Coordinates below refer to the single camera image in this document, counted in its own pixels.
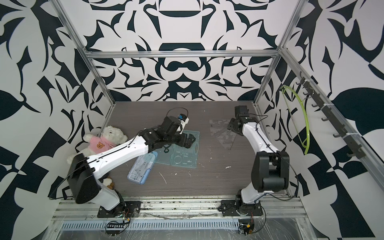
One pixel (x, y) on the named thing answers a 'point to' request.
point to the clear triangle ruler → (218, 128)
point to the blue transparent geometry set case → (141, 167)
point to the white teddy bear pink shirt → (111, 136)
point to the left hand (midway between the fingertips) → (184, 131)
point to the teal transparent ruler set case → (176, 155)
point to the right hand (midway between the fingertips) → (230, 124)
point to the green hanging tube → (308, 140)
